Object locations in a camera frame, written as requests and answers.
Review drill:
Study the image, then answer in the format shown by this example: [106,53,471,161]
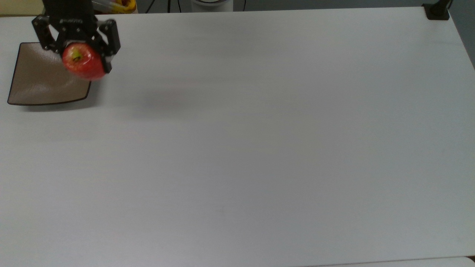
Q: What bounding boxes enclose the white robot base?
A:
[191,0,234,12]

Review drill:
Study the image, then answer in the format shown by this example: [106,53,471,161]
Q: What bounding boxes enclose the square beige ceramic plate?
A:
[7,42,92,106]

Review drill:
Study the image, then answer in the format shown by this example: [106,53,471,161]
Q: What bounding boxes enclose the beige cabinet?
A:
[0,0,45,16]

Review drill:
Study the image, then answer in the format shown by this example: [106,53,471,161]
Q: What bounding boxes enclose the colourful yellow plastic bag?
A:
[92,0,137,14]

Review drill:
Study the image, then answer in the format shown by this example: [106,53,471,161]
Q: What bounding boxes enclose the black table clamp mount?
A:
[422,0,454,20]

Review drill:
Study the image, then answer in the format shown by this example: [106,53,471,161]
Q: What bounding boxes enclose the red apple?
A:
[62,42,107,81]

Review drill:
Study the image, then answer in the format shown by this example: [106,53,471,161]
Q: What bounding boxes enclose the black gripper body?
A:
[42,0,101,45]

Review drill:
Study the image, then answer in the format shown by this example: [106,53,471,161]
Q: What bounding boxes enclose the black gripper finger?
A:
[91,19,121,74]
[31,15,66,53]

